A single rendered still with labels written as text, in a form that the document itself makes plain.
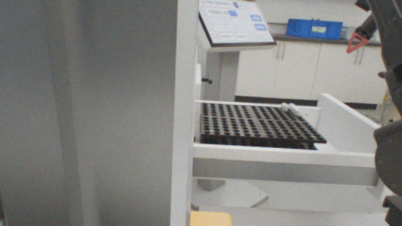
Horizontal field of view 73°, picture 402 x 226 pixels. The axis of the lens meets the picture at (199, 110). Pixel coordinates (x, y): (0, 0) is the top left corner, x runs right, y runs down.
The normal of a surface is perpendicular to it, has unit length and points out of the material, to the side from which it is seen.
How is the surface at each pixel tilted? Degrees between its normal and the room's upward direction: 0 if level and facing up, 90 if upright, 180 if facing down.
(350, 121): 90
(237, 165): 90
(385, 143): 89
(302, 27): 90
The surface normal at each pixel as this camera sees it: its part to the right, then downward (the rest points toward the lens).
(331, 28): -0.01, 0.34
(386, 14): -0.96, -0.10
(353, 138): -1.00, -0.06
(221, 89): 0.66, 0.29
